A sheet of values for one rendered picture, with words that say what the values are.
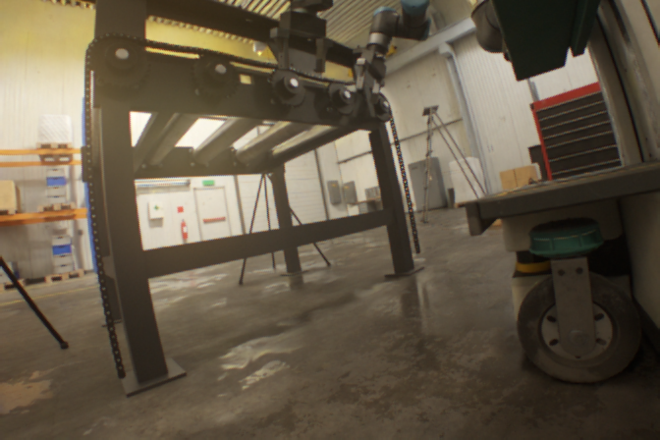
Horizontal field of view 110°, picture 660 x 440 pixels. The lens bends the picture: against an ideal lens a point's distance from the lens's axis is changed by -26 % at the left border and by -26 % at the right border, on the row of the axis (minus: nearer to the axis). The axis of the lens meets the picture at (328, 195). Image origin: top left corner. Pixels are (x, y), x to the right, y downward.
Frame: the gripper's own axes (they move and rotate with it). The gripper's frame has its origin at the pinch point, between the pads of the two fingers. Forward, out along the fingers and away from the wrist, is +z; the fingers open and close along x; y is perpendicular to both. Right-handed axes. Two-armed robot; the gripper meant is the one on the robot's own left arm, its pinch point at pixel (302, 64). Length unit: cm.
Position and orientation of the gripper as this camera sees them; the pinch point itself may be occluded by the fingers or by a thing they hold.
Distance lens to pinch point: 88.2
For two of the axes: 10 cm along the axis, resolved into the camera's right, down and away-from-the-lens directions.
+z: -0.3, 9.6, 2.9
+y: -7.1, -2.2, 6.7
